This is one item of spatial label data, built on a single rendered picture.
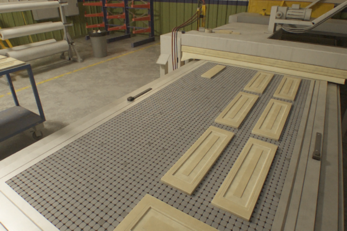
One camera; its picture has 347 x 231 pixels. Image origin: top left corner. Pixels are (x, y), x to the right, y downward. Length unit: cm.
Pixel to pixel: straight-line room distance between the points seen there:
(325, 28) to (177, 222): 477
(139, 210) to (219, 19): 725
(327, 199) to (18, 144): 338
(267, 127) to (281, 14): 238
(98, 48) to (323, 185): 630
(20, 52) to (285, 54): 520
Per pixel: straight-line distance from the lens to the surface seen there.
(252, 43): 326
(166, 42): 428
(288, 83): 285
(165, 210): 121
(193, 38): 356
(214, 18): 807
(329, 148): 194
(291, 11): 396
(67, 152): 169
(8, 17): 896
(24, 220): 138
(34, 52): 616
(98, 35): 687
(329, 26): 538
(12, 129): 341
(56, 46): 642
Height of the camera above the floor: 184
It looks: 27 degrees down
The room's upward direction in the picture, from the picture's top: straight up
